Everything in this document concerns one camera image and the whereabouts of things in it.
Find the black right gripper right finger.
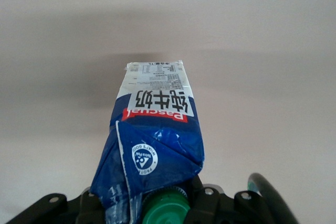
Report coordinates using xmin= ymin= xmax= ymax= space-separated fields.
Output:
xmin=183 ymin=175 xmax=268 ymax=224

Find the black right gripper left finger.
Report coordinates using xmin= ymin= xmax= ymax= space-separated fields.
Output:
xmin=5 ymin=187 xmax=106 ymax=224

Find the blue milk carton green cap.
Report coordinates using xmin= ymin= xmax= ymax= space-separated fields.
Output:
xmin=90 ymin=60 xmax=205 ymax=224

